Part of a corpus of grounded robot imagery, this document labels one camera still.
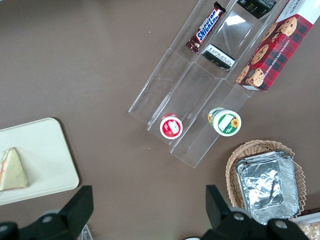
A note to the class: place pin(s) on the light wicker basket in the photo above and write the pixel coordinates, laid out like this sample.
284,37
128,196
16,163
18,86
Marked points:
232,165

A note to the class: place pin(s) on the aluminium foil tray stack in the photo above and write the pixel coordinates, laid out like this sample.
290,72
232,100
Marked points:
265,185

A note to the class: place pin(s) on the yellow chips bag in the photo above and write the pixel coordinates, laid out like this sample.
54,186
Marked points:
311,231

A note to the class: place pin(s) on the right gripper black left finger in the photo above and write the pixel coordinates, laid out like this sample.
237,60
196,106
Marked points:
75,212

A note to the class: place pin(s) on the green lidded white jar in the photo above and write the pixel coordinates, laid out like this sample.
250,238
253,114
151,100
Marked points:
226,122

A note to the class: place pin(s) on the white plastic snack bin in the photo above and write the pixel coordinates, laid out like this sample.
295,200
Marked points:
306,218

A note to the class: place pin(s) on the triangle sandwich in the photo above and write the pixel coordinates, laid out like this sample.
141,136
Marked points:
13,172

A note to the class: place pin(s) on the Snickers chocolate bar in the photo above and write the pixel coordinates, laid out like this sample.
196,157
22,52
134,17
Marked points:
206,30

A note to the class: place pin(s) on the black chocolate box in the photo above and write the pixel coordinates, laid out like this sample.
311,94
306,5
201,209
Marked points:
218,57
257,7

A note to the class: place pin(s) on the cream plastic tray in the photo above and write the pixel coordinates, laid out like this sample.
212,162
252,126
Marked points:
45,150

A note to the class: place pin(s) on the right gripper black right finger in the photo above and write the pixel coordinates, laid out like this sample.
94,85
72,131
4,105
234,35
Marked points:
220,215

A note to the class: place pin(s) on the clear acrylic tiered display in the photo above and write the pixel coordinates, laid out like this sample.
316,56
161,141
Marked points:
195,85

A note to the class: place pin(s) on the red tartan cookie box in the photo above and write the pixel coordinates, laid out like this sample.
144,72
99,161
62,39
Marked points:
280,52

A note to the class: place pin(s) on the red lidded jar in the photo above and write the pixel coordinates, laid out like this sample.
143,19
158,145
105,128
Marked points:
171,127

